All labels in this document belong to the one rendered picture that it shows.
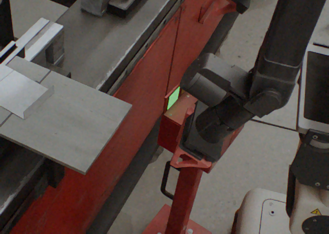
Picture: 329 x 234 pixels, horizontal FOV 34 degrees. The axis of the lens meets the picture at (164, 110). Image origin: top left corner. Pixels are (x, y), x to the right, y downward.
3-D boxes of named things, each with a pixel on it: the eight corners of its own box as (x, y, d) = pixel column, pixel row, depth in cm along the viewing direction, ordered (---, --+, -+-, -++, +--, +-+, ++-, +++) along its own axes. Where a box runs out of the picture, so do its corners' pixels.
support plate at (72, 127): (85, 175, 92) (85, 172, 91) (-42, 117, 97) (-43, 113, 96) (132, 108, 103) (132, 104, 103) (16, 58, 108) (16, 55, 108)
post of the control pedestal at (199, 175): (177, 244, 182) (204, 146, 142) (163, 235, 183) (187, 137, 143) (185, 233, 185) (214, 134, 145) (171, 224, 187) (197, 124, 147)
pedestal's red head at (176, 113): (208, 175, 136) (222, 129, 122) (156, 144, 140) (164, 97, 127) (243, 127, 148) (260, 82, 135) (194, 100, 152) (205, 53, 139)
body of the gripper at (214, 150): (181, 146, 88) (208, 125, 82) (193, 102, 94) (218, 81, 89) (212, 165, 89) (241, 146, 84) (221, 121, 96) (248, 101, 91)
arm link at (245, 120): (265, 117, 82) (269, 91, 85) (230, 93, 80) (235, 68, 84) (236, 137, 86) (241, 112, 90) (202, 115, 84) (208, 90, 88)
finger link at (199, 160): (154, 165, 93) (185, 142, 87) (163, 135, 98) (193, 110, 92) (185, 184, 95) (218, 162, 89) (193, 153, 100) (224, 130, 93)
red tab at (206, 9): (202, 24, 193) (206, 9, 188) (197, 22, 194) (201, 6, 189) (217, 2, 203) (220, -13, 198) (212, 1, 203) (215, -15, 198)
